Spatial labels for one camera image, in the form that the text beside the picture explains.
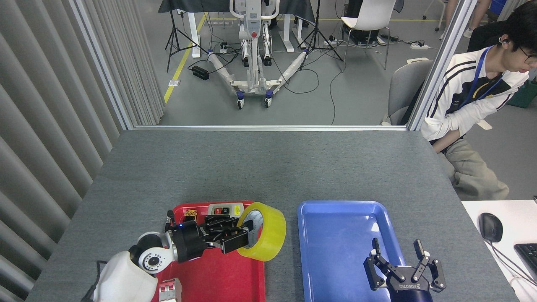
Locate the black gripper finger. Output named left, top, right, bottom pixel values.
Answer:
left=209, top=221, right=257, bottom=255
left=411, top=240, right=446, bottom=293
left=204, top=215, right=240, bottom=235
left=364, top=238, right=397, bottom=291

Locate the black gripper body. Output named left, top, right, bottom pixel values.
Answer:
left=172, top=221, right=210, bottom=263
left=388, top=267, right=433, bottom=302

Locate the yellow tape roll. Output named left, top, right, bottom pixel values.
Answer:
left=236, top=202, right=287, bottom=262

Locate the red plastic tray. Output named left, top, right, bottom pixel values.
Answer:
left=151, top=200, right=266, bottom=302

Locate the blue plastic tray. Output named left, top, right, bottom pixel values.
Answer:
left=297, top=200, right=418, bottom=302

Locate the white red circuit breaker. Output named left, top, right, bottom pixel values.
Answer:
left=158, top=278, right=182, bottom=302

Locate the black computer mouse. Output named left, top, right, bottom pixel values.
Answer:
left=479, top=213, right=503, bottom=243

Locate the black keyboard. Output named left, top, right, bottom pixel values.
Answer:
left=514, top=243, right=537, bottom=281

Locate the white desk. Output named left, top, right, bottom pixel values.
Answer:
left=461, top=200, right=537, bottom=302

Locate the white stand on wheels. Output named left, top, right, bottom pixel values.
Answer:
left=206, top=0, right=313, bottom=110

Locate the person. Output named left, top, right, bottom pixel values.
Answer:
left=439, top=0, right=491, bottom=39
left=421, top=0, right=537, bottom=201

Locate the grey chair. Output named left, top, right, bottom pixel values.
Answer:
left=381, top=59, right=435, bottom=126

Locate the black tripod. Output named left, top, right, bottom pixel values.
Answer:
left=165, top=0, right=208, bottom=73
left=298, top=0, right=344, bottom=72

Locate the green bin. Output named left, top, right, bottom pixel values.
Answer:
left=508, top=80, right=537, bottom=109

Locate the black office chair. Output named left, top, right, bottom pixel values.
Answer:
left=467, top=20, right=510, bottom=53

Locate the white chair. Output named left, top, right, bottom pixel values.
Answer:
left=339, top=0, right=397, bottom=70

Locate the white two-button switch box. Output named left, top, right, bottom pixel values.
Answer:
left=208, top=203, right=245, bottom=219

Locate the black mouse cable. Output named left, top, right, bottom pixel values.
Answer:
left=489, top=241, right=537, bottom=290

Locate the silver rail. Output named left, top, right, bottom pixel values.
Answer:
left=133, top=125, right=408, bottom=131

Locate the black floor cable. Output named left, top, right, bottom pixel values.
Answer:
left=329, top=63, right=347, bottom=125

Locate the silver post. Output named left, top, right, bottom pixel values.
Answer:
left=406, top=0, right=479, bottom=131

